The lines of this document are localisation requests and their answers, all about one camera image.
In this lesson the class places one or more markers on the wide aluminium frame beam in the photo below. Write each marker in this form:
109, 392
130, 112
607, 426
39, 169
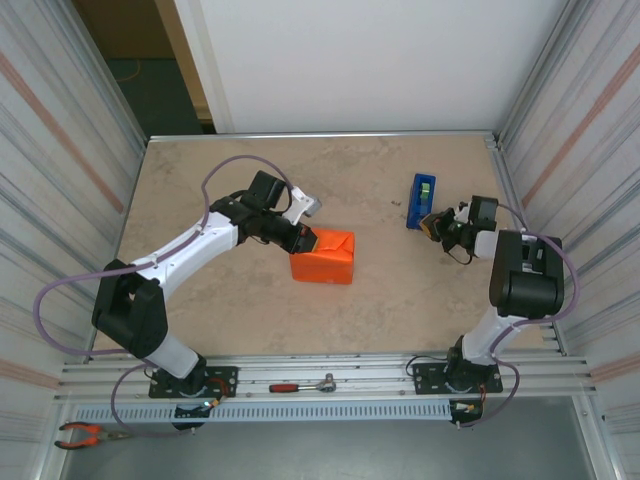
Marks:
350, 370

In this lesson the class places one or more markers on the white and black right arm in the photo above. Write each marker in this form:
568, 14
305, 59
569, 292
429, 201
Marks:
525, 280

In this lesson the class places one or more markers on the blue tape dispenser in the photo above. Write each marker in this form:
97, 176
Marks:
416, 215

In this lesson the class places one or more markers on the aluminium side rail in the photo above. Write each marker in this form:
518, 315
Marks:
515, 200

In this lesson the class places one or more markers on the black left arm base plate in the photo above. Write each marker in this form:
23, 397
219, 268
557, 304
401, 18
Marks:
225, 382

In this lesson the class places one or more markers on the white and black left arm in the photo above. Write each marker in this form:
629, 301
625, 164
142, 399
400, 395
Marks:
135, 310

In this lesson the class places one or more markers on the orange cloth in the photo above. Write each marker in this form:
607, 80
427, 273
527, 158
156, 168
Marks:
325, 260

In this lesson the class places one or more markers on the green tape roll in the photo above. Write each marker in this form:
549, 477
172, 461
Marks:
425, 192

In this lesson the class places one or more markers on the narrow aluminium frame beam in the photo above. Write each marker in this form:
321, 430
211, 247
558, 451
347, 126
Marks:
325, 135

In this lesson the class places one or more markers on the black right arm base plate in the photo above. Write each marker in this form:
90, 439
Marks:
427, 380

